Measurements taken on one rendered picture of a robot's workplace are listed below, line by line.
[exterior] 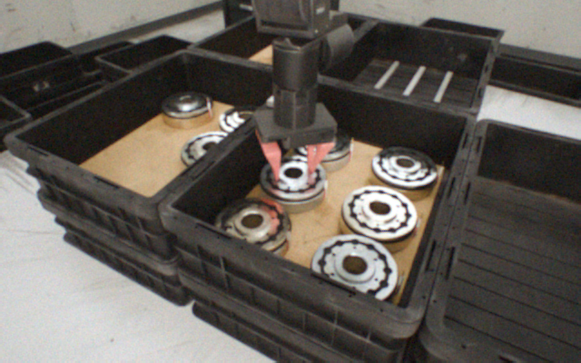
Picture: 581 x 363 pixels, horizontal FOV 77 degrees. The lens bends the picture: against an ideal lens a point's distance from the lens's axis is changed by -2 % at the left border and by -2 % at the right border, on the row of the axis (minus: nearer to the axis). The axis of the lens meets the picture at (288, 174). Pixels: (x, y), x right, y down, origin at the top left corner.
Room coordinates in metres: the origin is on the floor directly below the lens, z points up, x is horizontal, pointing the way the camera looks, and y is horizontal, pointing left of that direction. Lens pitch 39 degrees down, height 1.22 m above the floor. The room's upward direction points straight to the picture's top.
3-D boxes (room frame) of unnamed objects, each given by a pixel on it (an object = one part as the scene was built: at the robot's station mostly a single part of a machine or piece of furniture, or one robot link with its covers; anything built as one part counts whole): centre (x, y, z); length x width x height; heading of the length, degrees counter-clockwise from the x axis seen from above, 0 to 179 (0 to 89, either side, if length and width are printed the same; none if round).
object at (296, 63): (0.44, -0.01, 1.04); 0.07 x 0.06 x 0.07; 144
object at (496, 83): (1.40, -0.98, 0.37); 0.40 x 0.30 x 0.45; 54
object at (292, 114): (0.44, -0.01, 0.98); 0.10 x 0.07 x 0.07; 106
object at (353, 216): (0.36, -0.13, 0.86); 0.10 x 0.10 x 0.01
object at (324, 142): (0.44, -0.02, 0.91); 0.07 x 0.07 x 0.09; 16
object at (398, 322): (0.40, -0.07, 0.92); 0.40 x 0.30 x 0.02; 151
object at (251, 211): (0.34, 0.05, 0.86); 0.05 x 0.05 x 0.01
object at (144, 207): (0.54, 0.19, 0.92); 0.40 x 0.30 x 0.02; 151
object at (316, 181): (0.44, -0.01, 0.86); 0.10 x 0.10 x 0.01
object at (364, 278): (0.27, -0.08, 0.86); 0.05 x 0.05 x 0.01
